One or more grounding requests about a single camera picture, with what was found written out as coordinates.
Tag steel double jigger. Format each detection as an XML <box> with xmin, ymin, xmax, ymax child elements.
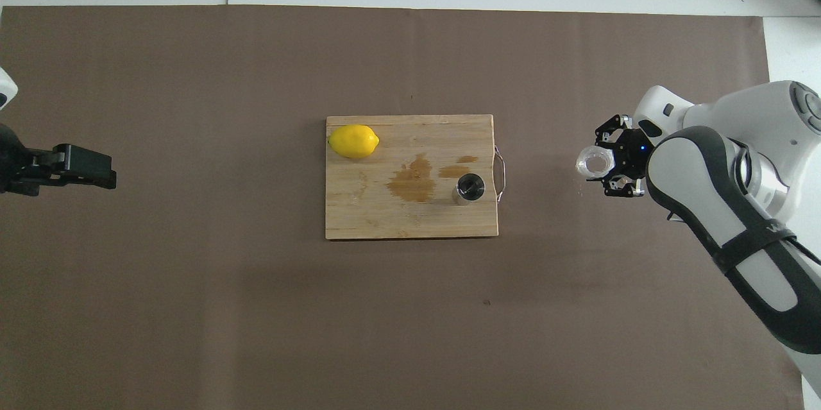
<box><xmin>452</xmin><ymin>173</ymin><xmax>486</xmax><ymax>206</ymax></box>

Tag brown paper table mat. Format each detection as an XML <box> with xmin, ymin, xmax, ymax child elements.
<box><xmin>0</xmin><ymin>4</ymin><xmax>806</xmax><ymax>410</ymax></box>

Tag yellow lemon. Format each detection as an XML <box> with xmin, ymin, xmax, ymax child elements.
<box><xmin>328</xmin><ymin>124</ymin><xmax>380</xmax><ymax>159</ymax></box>

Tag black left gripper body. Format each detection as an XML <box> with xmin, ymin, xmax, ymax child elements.
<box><xmin>0</xmin><ymin>123</ymin><xmax>58</xmax><ymax>196</ymax></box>

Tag wooden cutting board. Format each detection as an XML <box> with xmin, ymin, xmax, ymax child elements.
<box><xmin>325</xmin><ymin>114</ymin><xmax>507</xmax><ymax>241</ymax></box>

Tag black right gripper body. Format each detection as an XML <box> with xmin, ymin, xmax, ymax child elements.
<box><xmin>613</xmin><ymin>130</ymin><xmax>655</xmax><ymax>180</ymax></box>

